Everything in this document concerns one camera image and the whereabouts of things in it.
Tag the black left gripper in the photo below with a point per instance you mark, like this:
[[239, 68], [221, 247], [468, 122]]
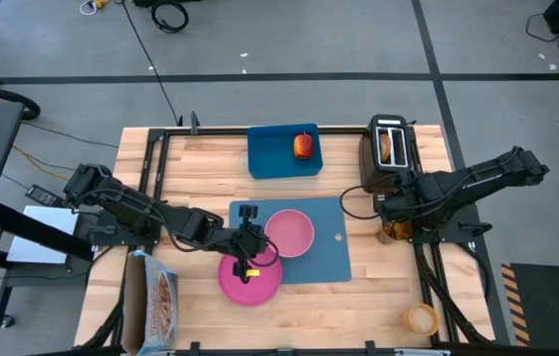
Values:
[[249, 242]]

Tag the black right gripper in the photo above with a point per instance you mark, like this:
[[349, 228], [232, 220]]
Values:
[[400, 207]]

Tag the pink ribbed bowl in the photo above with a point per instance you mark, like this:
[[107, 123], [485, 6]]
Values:
[[290, 233]]

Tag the magenta plastic plate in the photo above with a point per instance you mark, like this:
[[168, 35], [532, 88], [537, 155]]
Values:
[[259, 292]]

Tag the toast slice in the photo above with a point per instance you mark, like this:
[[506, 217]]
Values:
[[385, 148]]

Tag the cinnamon squares cereal box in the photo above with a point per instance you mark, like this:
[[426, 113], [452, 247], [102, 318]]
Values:
[[160, 301]]

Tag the red apple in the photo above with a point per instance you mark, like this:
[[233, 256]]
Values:
[[303, 147]]

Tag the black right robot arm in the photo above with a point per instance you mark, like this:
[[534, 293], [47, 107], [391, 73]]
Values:
[[487, 180]]

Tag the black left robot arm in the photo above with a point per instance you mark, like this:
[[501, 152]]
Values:
[[130, 203]]

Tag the amber gold container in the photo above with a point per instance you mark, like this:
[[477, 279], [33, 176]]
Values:
[[398, 232]]

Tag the black toaster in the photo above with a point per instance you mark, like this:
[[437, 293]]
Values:
[[370, 168]]

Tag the blue placemat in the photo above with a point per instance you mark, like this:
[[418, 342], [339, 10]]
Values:
[[328, 257]]

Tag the blue plastic tray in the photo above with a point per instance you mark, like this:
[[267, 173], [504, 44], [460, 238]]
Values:
[[271, 153]]

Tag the black hazard-striped mat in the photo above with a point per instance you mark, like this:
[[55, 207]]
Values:
[[551, 301]]

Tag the white board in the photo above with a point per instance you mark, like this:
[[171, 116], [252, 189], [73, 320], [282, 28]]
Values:
[[41, 237]]

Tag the black power adapter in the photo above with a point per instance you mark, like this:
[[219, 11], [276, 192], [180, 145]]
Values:
[[44, 195]]

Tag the white and yellow plug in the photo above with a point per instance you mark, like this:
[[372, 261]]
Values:
[[92, 6]]

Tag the black aluminium table frame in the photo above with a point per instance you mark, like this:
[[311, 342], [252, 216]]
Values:
[[210, 130]]

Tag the black desk leg frame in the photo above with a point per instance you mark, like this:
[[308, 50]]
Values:
[[36, 230]]

